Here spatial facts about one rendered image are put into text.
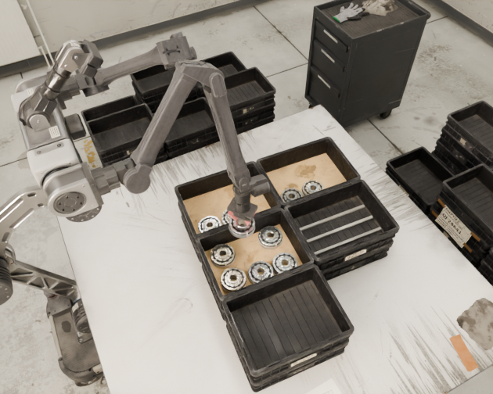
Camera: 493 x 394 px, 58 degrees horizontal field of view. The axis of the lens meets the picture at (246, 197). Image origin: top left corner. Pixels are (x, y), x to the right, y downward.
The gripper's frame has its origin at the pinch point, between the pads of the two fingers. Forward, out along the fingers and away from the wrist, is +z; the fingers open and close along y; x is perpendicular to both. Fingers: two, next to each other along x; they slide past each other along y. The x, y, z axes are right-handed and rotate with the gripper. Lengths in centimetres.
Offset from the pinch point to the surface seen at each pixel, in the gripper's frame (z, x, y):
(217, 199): 21.9, -19.8, 21.7
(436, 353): 32, 5, -86
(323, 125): 34, -101, -4
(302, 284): 20.6, 4.9, -29.1
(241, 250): 21.3, 0.7, 0.1
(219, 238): 15.7, 2.1, 9.6
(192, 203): 22.2, -12.9, 31.6
